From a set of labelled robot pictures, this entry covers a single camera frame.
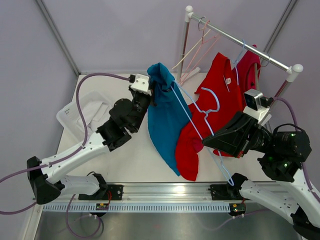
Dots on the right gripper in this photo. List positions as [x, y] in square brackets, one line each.
[237, 136]

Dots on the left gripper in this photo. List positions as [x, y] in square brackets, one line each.
[149, 97]

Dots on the blue t shirt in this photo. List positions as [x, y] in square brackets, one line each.
[168, 116]

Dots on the red t shirt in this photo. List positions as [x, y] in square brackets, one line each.
[215, 100]

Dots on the white t shirt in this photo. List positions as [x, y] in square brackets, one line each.
[95, 113]

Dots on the pink wire hanger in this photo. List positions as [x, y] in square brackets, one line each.
[199, 53]

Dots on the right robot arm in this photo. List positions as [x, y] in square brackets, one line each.
[284, 153]

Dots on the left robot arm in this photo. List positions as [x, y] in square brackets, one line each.
[49, 177]

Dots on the magenta t shirt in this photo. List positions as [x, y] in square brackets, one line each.
[221, 79]

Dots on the white plastic basket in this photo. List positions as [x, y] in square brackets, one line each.
[69, 116]

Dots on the white clothes rack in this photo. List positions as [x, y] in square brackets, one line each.
[292, 71]

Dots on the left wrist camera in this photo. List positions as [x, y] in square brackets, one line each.
[140, 83]

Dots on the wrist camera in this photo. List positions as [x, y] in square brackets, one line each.
[140, 83]
[258, 106]

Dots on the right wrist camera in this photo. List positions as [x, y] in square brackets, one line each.
[258, 106]

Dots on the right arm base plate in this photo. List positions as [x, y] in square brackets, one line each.
[224, 192]

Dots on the aluminium rail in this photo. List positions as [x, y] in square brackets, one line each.
[165, 191]

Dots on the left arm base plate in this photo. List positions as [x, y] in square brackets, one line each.
[113, 192]

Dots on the cream wire hanger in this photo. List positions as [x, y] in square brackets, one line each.
[186, 54]

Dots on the white slotted cable duct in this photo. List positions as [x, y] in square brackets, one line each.
[137, 207]

